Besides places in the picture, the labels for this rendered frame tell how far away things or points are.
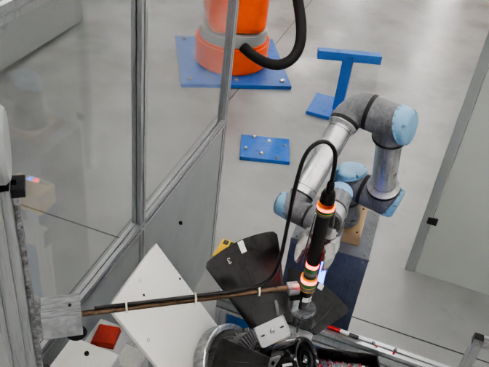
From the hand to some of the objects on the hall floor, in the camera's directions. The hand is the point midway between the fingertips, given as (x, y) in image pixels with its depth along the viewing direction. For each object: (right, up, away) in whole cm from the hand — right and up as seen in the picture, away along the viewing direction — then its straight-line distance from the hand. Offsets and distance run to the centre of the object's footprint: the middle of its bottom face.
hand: (311, 260), depth 157 cm
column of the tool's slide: (-83, -124, +73) cm, 166 cm away
